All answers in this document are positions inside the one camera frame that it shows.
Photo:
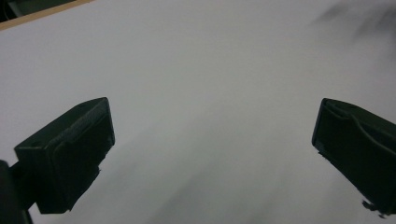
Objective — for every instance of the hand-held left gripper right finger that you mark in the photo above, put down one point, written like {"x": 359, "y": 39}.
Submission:
{"x": 358, "y": 146}

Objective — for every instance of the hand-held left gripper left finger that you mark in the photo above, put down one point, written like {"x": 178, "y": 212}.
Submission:
{"x": 68, "y": 155}

